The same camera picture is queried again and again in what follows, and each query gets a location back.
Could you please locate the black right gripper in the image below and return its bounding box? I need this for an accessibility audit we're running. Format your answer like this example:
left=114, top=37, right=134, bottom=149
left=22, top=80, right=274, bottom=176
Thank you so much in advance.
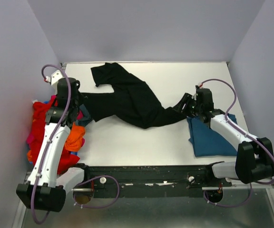
left=172, top=92, right=202, bottom=119

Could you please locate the black t-shirt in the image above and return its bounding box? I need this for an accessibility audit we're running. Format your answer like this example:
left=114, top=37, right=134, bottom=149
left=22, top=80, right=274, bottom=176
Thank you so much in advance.
left=80, top=63, right=186, bottom=129

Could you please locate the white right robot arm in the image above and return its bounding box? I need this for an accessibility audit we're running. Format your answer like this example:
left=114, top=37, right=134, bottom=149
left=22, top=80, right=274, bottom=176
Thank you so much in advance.
left=174, top=86, right=274, bottom=186

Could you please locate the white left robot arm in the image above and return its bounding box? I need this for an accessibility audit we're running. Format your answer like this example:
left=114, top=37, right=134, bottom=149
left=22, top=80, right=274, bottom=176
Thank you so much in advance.
left=16, top=77, right=90, bottom=212

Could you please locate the grey-blue t-shirt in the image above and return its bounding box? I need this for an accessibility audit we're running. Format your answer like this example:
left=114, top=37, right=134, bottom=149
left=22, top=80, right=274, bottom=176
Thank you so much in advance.
left=76, top=104, right=93, bottom=127

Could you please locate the folded teal t-shirt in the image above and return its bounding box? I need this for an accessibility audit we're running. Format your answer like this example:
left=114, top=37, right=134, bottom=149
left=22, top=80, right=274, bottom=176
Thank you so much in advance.
left=187, top=117, right=237, bottom=157

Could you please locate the orange t-shirt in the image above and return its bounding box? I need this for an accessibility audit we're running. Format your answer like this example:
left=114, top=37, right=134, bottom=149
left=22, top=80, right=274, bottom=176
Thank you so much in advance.
left=27, top=121, right=86, bottom=162

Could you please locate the red t-shirt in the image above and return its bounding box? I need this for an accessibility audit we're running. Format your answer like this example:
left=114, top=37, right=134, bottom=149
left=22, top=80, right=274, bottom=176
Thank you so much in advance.
left=27, top=95, right=85, bottom=175

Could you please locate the magenta t-shirt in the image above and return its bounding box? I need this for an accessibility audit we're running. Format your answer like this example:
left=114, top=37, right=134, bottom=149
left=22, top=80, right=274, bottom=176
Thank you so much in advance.
left=26, top=95, right=85, bottom=148

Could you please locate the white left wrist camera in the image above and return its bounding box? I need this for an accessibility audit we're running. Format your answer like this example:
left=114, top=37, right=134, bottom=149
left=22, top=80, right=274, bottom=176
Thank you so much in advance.
left=45, top=70, right=63, bottom=86

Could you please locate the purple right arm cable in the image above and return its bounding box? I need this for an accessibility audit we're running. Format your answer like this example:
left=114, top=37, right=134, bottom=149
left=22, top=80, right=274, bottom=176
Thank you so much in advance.
left=198, top=79, right=274, bottom=185

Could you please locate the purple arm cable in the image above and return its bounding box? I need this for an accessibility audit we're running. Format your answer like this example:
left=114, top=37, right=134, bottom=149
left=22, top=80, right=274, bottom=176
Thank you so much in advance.
left=198, top=79, right=274, bottom=185
left=31, top=64, right=72, bottom=225

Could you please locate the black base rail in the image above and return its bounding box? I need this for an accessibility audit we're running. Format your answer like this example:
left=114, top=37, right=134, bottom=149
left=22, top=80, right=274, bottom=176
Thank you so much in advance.
left=72, top=165, right=232, bottom=199

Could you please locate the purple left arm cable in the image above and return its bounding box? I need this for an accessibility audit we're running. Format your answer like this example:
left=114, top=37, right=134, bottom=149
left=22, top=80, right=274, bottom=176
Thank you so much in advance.
left=31, top=64, right=72, bottom=225

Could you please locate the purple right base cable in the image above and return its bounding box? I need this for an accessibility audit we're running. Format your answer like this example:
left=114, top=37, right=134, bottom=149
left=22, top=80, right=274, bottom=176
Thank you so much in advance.
left=204, top=182, right=253, bottom=208

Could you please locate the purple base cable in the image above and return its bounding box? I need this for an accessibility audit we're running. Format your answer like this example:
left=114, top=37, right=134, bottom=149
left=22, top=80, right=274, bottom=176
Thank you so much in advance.
left=204, top=182, right=253, bottom=208
left=74, top=175, right=120, bottom=210

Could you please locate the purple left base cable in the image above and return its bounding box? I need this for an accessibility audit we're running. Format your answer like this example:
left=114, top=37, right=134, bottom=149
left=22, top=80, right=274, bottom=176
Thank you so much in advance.
left=74, top=175, right=120, bottom=210

